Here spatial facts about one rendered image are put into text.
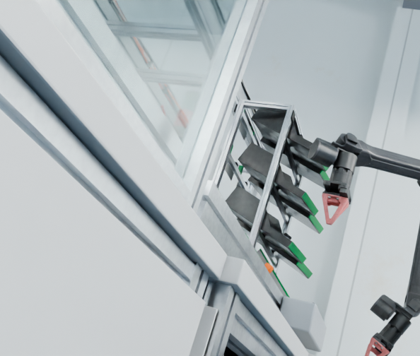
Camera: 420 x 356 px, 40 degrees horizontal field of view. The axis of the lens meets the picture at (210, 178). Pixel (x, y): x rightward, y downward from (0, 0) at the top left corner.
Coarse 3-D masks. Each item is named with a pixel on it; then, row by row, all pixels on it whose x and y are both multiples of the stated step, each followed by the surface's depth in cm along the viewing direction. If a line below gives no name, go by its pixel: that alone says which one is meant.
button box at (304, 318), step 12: (288, 300) 117; (300, 300) 117; (288, 312) 116; (300, 312) 115; (312, 312) 115; (300, 324) 114; (312, 324) 114; (324, 324) 129; (300, 336) 120; (312, 336) 117; (324, 336) 131; (312, 348) 129
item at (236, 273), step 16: (224, 272) 64; (240, 272) 63; (240, 288) 64; (256, 288) 70; (256, 304) 71; (272, 304) 78; (272, 320) 80; (272, 336) 87; (288, 336) 91; (288, 352) 97; (304, 352) 106
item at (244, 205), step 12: (240, 192) 180; (228, 204) 180; (240, 204) 178; (252, 204) 176; (240, 216) 179; (252, 216) 174; (264, 216) 172; (264, 228) 170; (276, 228) 183; (276, 240) 167; (288, 240) 165; (288, 252) 171; (300, 252) 170
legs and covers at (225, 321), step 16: (208, 288) 65; (224, 288) 64; (208, 304) 64; (224, 304) 63; (240, 304) 69; (208, 320) 62; (224, 320) 64; (240, 320) 71; (256, 320) 77; (208, 336) 61; (224, 336) 64; (240, 336) 71; (256, 336) 79; (192, 352) 61; (208, 352) 61; (240, 352) 81; (256, 352) 79; (272, 352) 89
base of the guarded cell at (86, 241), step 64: (0, 0) 28; (0, 64) 30; (64, 64) 33; (0, 128) 29; (64, 128) 36; (128, 128) 41; (0, 192) 30; (64, 192) 35; (128, 192) 45; (0, 256) 31; (64, 256) 36; (128, 256) 44; (192, 256) 57; (0, 320) 32; (64, 320) 37; (128, 320) 45; (192, 320) 58
